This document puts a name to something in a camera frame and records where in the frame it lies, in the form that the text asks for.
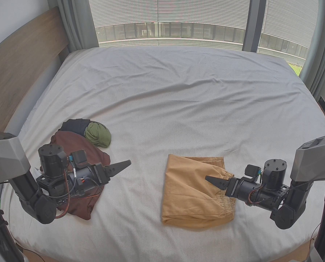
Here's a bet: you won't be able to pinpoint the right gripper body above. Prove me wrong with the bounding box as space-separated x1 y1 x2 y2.
225 177 264 206

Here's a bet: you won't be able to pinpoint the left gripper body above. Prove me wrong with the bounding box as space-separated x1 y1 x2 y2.
73 164 111 192

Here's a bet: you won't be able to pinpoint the tan shorts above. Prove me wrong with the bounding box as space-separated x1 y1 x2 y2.
161 154 236 229

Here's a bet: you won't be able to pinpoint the green garment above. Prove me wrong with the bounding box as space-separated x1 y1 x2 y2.
84 121 111 148

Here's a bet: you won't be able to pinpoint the brown garment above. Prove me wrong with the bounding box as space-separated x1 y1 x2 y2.
51 131 110 220

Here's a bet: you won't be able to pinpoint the dark blue garment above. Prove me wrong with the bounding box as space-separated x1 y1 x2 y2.
61 118 91 136

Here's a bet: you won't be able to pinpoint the grey-green curtain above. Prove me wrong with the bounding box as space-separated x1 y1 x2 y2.
299 0 325 99
45 0 99 51

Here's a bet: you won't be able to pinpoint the window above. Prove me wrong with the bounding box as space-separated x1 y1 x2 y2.
87 0 322 76

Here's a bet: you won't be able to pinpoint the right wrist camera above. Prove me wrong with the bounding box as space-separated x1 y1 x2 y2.
245 164 262 181

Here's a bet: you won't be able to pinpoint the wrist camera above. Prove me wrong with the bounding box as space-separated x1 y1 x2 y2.
245 164 262 181
70 150 88 168

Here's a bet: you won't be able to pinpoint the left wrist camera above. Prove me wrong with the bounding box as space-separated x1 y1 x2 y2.
70 150 88 168

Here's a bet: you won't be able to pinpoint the black cable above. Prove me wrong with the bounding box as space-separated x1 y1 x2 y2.
15 242 47 262

